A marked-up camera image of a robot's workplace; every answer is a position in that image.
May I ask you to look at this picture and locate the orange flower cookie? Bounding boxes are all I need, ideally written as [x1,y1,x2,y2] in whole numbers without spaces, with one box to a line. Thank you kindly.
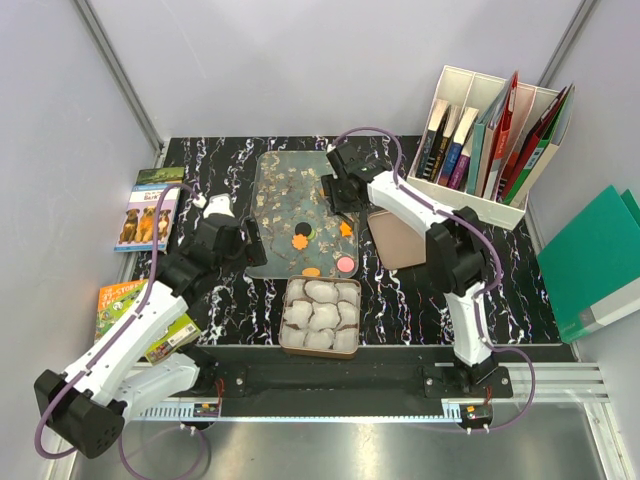
[292,234,309,251]

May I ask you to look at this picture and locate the black sandwich cookie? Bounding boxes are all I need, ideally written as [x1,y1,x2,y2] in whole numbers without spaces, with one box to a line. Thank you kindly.
[295,222,312,237]

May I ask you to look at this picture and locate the orange fish cookie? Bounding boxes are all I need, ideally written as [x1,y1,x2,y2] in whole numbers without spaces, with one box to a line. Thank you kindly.
[340,221,353,237]

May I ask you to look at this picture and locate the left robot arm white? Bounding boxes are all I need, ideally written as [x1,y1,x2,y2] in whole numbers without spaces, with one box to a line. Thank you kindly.
[34,213,267,459]

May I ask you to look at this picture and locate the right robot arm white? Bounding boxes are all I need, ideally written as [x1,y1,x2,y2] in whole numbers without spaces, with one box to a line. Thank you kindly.
[321,143,498,397]

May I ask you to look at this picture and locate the floral blue serving tray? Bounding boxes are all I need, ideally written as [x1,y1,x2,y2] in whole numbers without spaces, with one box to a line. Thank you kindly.
[247,151,359,279]

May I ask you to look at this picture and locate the orange cookie at tray edge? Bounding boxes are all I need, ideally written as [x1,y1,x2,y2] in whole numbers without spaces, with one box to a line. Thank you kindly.
[302,267,321,277]

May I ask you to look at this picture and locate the dog picture book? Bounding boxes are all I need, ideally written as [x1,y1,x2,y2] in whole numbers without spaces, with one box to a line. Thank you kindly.
[114,167,185,252]

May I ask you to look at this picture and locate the cookie tin lid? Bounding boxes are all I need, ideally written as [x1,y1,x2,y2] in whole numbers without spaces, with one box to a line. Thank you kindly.
[367,210,426,270]

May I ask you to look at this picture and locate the pink round cookie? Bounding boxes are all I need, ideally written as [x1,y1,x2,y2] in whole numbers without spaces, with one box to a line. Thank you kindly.
[336,256,355,273]

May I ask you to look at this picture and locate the metal cookie tin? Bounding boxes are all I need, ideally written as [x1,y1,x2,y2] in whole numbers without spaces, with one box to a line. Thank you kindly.
[279,275,361,360]

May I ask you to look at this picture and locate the black paperback book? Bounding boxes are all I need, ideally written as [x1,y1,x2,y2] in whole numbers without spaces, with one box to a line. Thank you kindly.
[415,99,460,181]

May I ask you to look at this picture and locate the teal folder in organizer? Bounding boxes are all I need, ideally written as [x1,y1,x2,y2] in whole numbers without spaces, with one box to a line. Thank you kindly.
[466,87,507,196]

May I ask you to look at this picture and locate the green orange storey book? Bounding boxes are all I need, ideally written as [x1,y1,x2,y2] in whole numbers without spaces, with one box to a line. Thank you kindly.
[94,280,201,365]

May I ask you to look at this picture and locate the blue purple book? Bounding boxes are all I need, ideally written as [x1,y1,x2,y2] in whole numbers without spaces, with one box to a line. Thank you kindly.
[437,107,479,186]

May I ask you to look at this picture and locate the white file organizer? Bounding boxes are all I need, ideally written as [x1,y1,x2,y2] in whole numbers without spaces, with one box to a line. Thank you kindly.
[407,66,571,230]

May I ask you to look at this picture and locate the red folder in organizer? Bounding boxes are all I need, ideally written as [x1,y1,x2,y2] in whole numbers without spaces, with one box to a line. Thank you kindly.
[482,70,519,200]

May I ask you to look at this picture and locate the dark red green folders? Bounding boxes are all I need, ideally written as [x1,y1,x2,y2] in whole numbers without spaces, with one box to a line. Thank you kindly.
[497,84,575,205]

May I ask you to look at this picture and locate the green folder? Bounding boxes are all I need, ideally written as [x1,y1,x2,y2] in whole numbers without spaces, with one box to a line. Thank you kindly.
[538,186,639,344]

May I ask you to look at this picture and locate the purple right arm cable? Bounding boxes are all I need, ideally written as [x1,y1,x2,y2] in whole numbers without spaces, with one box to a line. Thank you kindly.
[327,125,537,432]

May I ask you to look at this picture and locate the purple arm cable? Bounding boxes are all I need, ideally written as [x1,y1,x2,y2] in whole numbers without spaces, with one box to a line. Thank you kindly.
[327,125,537,432]
[32,182,211,477]

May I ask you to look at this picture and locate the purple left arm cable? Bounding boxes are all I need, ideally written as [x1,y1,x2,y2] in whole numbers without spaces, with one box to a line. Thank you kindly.
[32,182,211,477]

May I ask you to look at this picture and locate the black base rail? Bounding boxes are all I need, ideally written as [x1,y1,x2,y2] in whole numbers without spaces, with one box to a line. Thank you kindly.
[191,346,513,419]

